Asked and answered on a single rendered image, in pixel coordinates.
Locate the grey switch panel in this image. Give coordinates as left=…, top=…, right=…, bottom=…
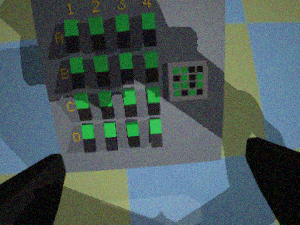
left=31, top=0, right=226, bottom=173

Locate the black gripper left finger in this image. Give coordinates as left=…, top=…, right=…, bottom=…
left=0, top=153, right=66, bottom=225

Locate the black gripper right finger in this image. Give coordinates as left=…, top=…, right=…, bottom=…
left=246, top=137, right=300, bottom=225

